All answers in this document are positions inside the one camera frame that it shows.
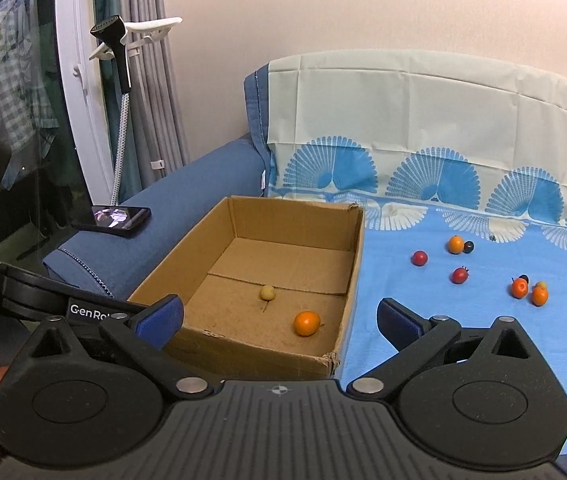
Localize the checkered shirt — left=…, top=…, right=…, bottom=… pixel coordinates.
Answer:
left=0, top=0, right=59, bottom=156

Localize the white window frame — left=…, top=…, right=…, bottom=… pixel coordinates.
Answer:
left=55, top=0, right=117, bottom=207

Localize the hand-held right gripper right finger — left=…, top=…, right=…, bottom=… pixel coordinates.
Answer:
left=344, top=297, right=554, bottom=404

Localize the teal curtain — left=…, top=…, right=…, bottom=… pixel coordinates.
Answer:
left=88, top=0, right=140, bottom=206

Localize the black garment steamer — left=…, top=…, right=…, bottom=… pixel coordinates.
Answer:
left=90, top=15, right=133, bottom=206

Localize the brown cardboard box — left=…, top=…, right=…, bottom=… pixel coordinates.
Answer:
left=128, top=195, right=365, bottom=380

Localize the grey curtain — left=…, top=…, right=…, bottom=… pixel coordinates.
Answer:
left=114, top=0, right=189, bottom=192

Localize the white clothes hanger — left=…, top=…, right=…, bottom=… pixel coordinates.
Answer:
left=88, top=17, right=183, bottom=61

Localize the black smartphone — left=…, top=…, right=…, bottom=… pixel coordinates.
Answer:
left=74, top=205, right=152, bottom=238

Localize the blue sofa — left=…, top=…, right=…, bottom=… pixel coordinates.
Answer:
left=41, top=62, right=275, bottom=302

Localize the blue fan-print cloth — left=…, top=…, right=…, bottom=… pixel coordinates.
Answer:
left=266, top=50, right=567, bottom=456

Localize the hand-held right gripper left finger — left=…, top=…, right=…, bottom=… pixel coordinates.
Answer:
left=8, top=295, right=219, bottom=402

